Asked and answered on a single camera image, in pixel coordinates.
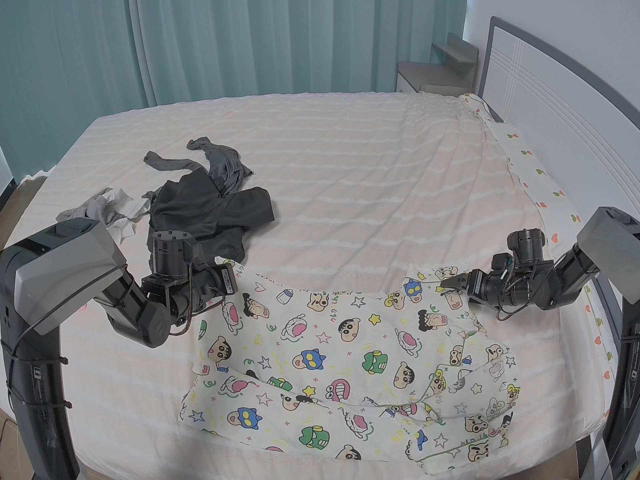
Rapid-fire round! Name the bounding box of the black shirt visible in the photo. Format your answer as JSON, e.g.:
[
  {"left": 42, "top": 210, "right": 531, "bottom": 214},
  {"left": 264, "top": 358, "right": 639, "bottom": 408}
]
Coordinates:
[{"left": 147, "top": 170, "right": 277, "bottom": 264}]

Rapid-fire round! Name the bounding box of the dark grey garment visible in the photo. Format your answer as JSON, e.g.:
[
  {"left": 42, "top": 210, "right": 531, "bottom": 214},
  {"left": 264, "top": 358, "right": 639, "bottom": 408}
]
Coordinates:
[{"left": 143, "top": 138, "right": 255, "bottom": 196}]

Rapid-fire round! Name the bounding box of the bed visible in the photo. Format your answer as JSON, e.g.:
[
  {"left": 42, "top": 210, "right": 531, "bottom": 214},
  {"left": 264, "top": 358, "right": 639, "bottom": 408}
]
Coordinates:
[{"left": 0, "top": 16, "right": 640, "bottom": 480}]

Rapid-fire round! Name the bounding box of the white printed pyjama top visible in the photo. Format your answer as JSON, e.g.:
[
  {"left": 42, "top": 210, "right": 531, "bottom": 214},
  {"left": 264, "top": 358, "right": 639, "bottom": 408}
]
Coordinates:
[{"left": 179, "top": 263, "right": 521, "bottom": 479}]

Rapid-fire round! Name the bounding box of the blue-green curtain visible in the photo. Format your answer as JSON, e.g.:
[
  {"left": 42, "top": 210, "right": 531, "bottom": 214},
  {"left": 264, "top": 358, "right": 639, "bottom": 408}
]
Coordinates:
[
  {"left": 0, "top": 0, "right": 151, "bottom": 184},
  {"left": 120, "top": 0, "right": 471, "bottom": 106}
]

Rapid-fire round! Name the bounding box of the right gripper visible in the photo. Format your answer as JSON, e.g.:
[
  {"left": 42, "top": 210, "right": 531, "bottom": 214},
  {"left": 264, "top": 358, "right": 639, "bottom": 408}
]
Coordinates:
[{"left": 466, "top": 268, "right": 513, "bottom": 310}]

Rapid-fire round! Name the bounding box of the grey and white garment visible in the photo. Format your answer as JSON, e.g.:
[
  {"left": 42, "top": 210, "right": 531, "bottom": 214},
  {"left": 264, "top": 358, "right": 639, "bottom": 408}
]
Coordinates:
[{"left": 55, "top": 187, "right": 151, "bottom": 244}]

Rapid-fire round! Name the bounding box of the grey bedside table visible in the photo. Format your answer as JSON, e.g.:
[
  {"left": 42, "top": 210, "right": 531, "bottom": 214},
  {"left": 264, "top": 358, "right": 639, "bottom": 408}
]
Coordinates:
[{"left": 396, "top": 33, "right": 480, "bottom": 96}]

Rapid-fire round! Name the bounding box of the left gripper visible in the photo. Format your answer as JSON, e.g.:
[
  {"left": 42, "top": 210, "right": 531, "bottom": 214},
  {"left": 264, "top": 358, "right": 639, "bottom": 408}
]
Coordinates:
[{"left": 187, "top": 263, "right": 240, "bottom": 314}]

